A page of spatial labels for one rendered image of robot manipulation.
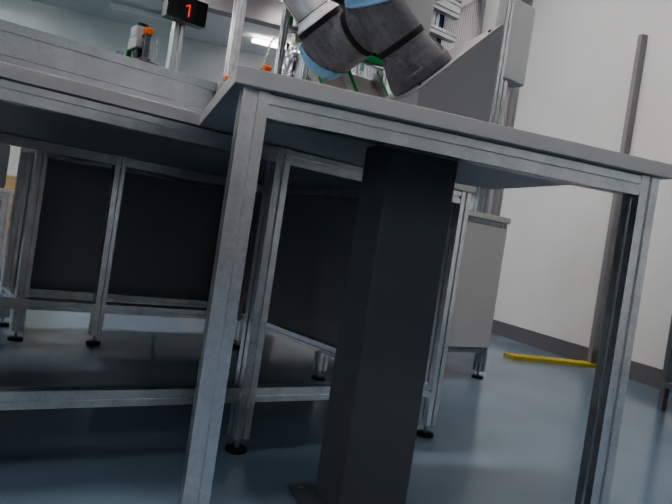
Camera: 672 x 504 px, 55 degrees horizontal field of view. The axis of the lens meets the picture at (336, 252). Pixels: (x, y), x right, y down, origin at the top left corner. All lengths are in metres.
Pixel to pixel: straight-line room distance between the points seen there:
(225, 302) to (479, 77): 0.73
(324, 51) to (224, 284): 0.65
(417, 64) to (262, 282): 0.70
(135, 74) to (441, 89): 0.73
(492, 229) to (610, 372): 2.06
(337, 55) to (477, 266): 2.05
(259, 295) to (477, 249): 1.82
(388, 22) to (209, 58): 10.86
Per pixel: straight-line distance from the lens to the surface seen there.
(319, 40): 1.52
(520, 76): 3.67
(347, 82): 2.19
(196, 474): 1.15
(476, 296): 3.40
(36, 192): 2.94
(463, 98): 1.43
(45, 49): 1.62
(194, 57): 12.23
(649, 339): 4.64
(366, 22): 1.47
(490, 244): 3.43
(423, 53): 1.45
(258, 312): 1.74
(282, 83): 1.09
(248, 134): 1.09
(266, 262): 1.73
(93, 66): 1.64
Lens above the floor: 0.60
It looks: 1 degrees down
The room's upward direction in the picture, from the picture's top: 9 degrees clockwise
